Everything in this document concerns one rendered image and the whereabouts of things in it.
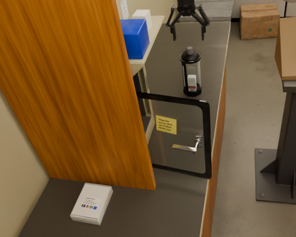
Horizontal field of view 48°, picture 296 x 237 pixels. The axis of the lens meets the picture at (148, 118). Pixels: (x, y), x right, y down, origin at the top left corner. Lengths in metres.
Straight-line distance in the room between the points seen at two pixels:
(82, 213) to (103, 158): 0.23
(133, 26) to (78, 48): 0.19
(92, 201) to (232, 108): 2.02
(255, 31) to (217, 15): 0.48
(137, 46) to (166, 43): 1.25
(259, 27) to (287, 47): 2.14
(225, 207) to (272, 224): 0.31
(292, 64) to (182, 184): 0.91
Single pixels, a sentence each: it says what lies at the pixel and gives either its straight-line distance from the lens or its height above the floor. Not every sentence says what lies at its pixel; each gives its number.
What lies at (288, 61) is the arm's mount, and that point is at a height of 1.02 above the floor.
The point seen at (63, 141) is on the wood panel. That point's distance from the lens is 1.34.
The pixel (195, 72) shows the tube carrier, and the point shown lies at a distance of 1.71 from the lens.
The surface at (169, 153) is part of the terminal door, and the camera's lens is 1.30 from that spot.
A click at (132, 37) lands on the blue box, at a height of 1.59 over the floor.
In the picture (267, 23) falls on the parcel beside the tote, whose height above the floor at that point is 0.19.
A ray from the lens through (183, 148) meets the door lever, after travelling 1.17.
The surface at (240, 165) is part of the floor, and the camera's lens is 2.68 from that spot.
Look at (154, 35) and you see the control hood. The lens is 1.20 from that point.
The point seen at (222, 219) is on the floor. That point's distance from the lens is 2.41.
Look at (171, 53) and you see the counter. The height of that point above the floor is 0.94.
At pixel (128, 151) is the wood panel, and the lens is 1.25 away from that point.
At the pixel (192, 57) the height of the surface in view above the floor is 1.18.
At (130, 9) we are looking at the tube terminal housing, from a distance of 1.30.
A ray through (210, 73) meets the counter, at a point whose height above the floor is 0.94.
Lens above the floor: 2.08
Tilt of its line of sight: 42 degrees down
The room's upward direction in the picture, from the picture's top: 11 degrees counter-clockwise
